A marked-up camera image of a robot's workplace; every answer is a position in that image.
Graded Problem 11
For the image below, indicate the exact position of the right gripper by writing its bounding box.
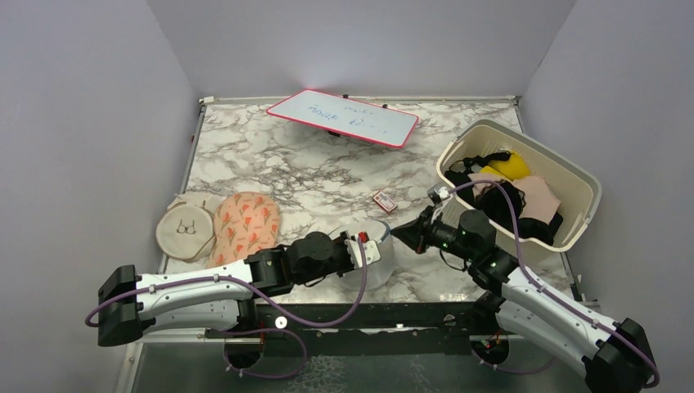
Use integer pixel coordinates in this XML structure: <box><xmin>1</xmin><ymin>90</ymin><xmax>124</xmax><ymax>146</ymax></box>
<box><xmin>391</xmin><ymin>204</ymin><xmax>477</xmax><ymax>262</ymax></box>

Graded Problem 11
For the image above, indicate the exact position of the white mesh laundry bag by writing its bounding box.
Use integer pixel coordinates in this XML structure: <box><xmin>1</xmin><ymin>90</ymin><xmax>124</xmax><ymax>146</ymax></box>
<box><xmin>328</xmin><ymin>220</ymin><xmax>395</xmax><ymax>291</ymax></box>

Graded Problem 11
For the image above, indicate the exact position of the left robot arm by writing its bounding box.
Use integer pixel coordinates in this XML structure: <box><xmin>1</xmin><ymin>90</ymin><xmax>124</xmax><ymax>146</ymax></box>
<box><xmin>85</xmin><ymin>232</ymin><xmax>381</xmax><ymax>347</ymax></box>

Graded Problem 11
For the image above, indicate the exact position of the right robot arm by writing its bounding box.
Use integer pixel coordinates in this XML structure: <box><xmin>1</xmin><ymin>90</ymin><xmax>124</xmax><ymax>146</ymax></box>
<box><xmin>392</xmin><ymin>206</ymin><xmax>660</xmax><ymax>392</ymax></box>

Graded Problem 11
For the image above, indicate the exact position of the pink floral laundry bag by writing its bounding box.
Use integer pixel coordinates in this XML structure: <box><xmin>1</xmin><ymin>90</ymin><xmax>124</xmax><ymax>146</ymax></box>
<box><xmin>205</xmin><ymin>192</ymin><xmax>281</xmax><ymax>269</ymax></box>

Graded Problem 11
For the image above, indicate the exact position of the yellow bra in basket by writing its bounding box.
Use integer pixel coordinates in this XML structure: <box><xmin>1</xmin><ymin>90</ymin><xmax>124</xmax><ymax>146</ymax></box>
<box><xmin>480</xmin><ymin>151</ymin><xmax>531</xmax><ymax>181</ymax></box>

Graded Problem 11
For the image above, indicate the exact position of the cream laundry basket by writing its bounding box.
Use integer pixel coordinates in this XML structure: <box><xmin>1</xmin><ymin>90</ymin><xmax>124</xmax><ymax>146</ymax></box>
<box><xmin>436</xmin><ymin>119</ymin><xmax>602</xmax><ymax>263</ymax></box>

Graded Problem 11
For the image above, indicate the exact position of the pink bra in basket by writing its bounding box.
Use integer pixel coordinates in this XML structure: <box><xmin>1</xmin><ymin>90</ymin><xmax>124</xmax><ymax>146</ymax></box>
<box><xmin>470</xmin><ymin>173</ymin><xmax>561</xmax><ymax>224</ymax></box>

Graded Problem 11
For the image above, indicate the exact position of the beige round bra bag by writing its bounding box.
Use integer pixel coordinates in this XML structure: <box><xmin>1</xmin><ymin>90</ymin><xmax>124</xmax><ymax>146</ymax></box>
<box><xmin>155</xmin><ymin>192</ymin><xmax>222</xmax><ymax>262</ymax></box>

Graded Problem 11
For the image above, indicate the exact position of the small red card box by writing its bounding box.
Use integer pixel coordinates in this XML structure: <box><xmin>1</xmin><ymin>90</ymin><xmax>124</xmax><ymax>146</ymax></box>
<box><xmin>372</xmin><ymin>190</ymin><xmax>398</xmax><ymax>215</ymax></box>

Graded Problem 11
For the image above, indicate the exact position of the red framed whiteboard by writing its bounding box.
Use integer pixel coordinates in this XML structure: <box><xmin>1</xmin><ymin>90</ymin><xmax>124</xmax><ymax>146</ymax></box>
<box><xmin>266</xmin><ymin>89</ymin><xmax>419</xmax><ymax>148</ymax></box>

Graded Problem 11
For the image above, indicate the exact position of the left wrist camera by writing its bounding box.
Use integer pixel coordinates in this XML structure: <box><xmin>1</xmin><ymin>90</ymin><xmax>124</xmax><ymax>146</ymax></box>
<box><xmin>353</xmin><ymin>232</ymin><xmax>381</xmax><ymax>269</ymax></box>

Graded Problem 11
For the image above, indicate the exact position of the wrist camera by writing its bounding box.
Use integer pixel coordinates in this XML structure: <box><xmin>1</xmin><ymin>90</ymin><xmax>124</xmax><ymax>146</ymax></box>
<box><xmin>427</xmin><ymin>183</ymin><xmax>451</xmax><ymax>221</ymax></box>
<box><xmin>353</xmin><ymin>232</ymin><xmax>381</xmax><ymax>269</ymax></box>

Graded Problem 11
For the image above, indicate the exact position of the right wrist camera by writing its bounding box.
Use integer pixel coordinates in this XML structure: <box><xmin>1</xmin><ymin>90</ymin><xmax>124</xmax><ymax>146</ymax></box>
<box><xmin>427</xmin><ymin>183</ymin><xmax>451</xmax><ymax>221</ymax></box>

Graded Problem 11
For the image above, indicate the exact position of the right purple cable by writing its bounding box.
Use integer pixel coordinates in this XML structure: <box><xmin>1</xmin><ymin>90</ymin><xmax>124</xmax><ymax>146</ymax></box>
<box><xmin>447</xmin><ymin>179</ymin><xmax>660</xmax><ymax>389</ymax></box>

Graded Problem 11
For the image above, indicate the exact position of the black front mounting rail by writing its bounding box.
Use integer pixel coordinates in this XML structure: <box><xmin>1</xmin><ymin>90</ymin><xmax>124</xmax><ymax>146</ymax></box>
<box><xmin>205</xmin><ymin>301</ymin><xmax>510</xmax><ymax>364</ymax></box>

